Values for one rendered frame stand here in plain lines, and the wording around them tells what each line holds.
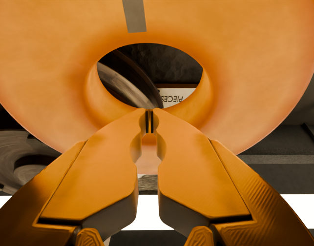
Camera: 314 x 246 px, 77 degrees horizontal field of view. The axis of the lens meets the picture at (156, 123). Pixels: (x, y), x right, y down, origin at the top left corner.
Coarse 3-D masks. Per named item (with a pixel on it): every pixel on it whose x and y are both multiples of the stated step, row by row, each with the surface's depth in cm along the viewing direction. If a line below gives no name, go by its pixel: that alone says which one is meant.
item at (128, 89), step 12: (108, 60) 34; (120, 60) 36; (108, 72) 32; (120, 72) 32; (132, 72) 37; (108, 84) 33; (120, 84) 33; (132, 84) 33; (144, 84) 39; (132, 96) 35; (144, 96) 35
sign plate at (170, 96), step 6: (156, 84) 51; (162, 84) 51; (168, 84) 51; (174, 84) 51; (180, 84) 51; (186, 84) 51; (192, 84) 51; (162, 90) 51; (168, 90) 51; (174, 90) 51; (180, 90) 51; (186, 90) 51; (192, 90) 51; (162, 96) 52; (168, 96) 52; (174, 96) 52; (180, 96) 52; (186, 96) 52; (168, 102) 54; (174, 102) 54
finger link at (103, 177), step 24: (120, 120) 11; (144, 120) 12; (96, 144) 9; (120, 144) 9; (72, 168) 8; (96, 168) 8; (120, 168) 8; (72, 192) 7; (96, 192) 7; (120, 192) 7; (48, 216) 6; (72, 216) 6; (96, 216) 6; (120, 216) 7
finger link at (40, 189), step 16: (80, 144) 9; (64, 160) 8; (48, 176) 7; (64, 176) 7; (16, 192) 7; (32, 192) 7; (48, 192) 7; (0, 208) 6; (16, 208) 6; (32, 208) 6; (0, 224) 6; (16, 224) 6; (32, 224) 6; (48, 224) 6; (64, 224) 6; (0, 240) 5; (16, 240) 5; (32, 240) 5; (48, 240) 5; (64, 240) 5
